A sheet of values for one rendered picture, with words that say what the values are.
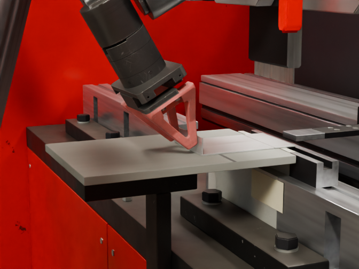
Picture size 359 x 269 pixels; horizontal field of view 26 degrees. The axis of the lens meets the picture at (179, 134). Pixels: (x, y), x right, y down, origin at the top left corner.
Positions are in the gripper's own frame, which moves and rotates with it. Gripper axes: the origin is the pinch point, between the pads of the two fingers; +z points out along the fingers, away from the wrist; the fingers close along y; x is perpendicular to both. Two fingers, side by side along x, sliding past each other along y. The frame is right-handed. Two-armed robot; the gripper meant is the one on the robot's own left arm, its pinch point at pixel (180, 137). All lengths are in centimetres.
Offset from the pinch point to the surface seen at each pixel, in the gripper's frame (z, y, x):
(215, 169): 2.5, -8.0, 0.4
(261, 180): 10.4, -2.0, -5.8
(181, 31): 12, 86, -35
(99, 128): 13, 63, -2
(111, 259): 19.6, 24.1, 13.2
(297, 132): 9.8, 1.7, -14.7
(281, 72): 0.1, -1.4, -15.3
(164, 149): 0.6, 1.3, 2.2
